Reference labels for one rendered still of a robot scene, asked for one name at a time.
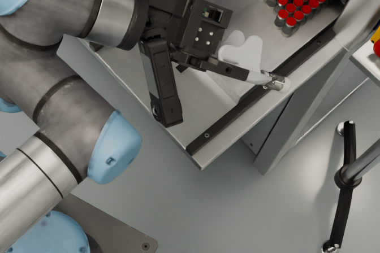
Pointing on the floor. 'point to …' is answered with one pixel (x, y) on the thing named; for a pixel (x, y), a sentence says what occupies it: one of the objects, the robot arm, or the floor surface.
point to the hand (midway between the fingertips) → (256, 79)
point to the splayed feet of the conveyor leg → (350, 133)
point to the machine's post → (292, 110)
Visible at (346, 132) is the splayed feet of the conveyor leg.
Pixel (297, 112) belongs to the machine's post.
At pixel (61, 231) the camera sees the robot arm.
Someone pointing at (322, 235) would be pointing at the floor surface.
